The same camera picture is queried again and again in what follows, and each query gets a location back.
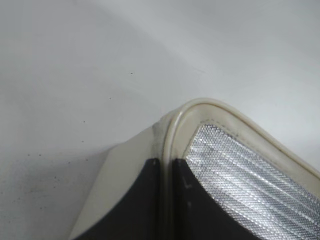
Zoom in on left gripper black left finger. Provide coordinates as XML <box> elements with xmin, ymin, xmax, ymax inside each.
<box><xmin>77</xmin><ymin>158</ymin><xmax>160</xmax><ymax>240</ymax></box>

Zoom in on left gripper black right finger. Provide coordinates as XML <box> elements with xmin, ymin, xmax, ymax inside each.
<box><xmin>172</xmin><ymin>159</ymin><xmax>249</xmax><ymax>240</ymax></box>

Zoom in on cream zippered bag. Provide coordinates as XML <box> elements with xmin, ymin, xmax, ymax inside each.
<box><xmin>69</xmin><ymin>98</ymin><xmax>320</xmax><ymax>240</ymax></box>

